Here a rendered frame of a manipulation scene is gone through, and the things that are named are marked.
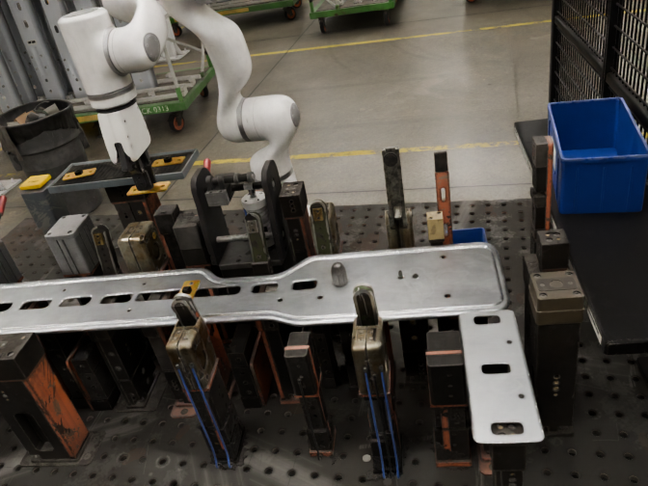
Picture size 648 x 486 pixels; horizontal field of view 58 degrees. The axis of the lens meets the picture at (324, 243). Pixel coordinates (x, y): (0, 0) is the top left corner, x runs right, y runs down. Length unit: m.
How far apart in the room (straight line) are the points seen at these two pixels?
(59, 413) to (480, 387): 0.91
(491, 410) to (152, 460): 0.79
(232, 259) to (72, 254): 0.38
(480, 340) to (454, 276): 0.19
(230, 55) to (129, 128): 0.47
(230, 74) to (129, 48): 0.53
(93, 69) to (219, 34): 0.49
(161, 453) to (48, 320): 0.39
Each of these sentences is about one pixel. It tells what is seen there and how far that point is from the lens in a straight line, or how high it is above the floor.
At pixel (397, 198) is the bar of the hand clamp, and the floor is 1.10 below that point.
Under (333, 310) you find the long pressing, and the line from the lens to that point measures 1.17.
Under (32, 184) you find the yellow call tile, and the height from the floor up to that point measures 1.16.
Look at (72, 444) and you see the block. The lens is 1.51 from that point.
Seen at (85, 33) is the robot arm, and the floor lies 1.56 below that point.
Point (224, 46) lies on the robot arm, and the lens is 1.54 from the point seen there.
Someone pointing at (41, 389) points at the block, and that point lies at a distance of 1.41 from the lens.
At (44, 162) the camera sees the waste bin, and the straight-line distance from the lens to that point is 4.18.
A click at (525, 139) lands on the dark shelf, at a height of 1.03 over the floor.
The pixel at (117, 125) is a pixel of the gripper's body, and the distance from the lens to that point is 1.14.
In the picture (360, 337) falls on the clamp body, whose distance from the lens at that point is 1.03.
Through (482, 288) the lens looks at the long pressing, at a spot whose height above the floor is 1.00.
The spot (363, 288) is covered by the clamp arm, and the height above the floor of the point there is 1.12.
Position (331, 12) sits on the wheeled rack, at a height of 0.26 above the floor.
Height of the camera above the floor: 1.74
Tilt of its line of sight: 33 degrees down
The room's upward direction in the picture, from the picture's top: 12 degrees counter-clockwise
